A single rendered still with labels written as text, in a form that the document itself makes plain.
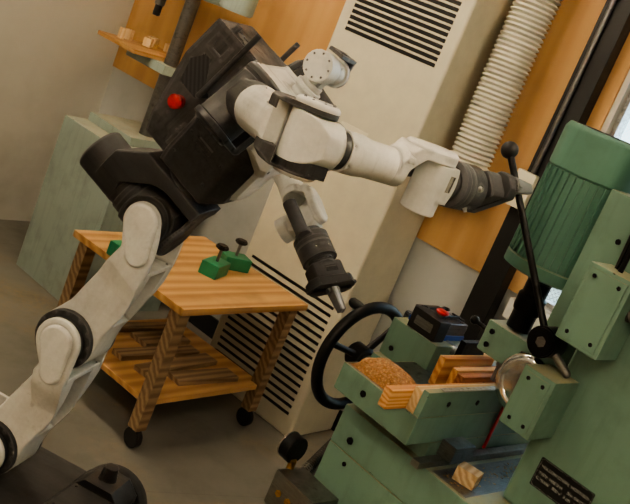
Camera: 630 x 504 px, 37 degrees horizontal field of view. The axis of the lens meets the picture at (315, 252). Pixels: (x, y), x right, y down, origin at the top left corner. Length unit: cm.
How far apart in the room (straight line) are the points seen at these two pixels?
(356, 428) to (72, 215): 230
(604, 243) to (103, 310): 109
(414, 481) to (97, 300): 82
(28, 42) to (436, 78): 202
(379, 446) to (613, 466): 46
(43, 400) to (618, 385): 128
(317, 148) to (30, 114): 324
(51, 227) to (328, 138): 272
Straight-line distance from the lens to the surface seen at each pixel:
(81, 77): 476
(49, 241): 414
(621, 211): 184
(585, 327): 172
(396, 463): 191
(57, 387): 224
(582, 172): 187
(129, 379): 319
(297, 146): 153
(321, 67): 194
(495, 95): 332
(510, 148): 187
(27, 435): 237
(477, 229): 348
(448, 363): 199
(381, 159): 158
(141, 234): 207
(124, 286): 212
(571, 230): 188
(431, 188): 167
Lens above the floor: 153
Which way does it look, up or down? 14 degrees down
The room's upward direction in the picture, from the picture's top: 23 degrees clockwise
